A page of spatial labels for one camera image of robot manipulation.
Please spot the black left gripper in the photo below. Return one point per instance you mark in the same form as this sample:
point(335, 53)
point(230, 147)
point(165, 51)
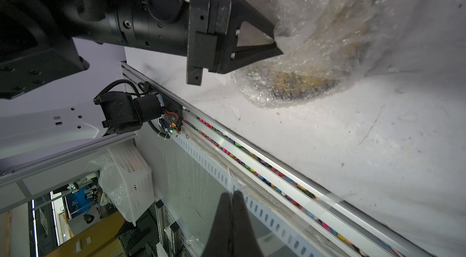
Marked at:
point(232, 30)

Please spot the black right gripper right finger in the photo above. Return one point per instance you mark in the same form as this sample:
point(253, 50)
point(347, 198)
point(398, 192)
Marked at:
point(243, 240)

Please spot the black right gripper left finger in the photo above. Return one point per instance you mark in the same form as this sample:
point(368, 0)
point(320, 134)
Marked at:
point(220, 242)

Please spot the yellow patterned dinner plate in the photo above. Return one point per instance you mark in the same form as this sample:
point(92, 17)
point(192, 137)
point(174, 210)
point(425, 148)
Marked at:
point(332, 46)

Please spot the clear bubble wrap sheet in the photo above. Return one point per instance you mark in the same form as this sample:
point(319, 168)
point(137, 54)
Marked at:
point(395, 20)

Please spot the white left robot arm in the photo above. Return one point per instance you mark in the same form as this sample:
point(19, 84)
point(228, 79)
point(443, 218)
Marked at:
point(37, 48)

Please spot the white perforated plastic crate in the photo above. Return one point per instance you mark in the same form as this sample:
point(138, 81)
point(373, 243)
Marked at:
point(126, 179)

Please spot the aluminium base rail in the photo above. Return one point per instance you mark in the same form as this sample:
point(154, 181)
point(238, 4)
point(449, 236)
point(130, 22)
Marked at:
point(206, 158)

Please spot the black cable connector block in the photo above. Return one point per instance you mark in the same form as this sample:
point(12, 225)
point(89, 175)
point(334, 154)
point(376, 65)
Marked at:
point(127, 106)

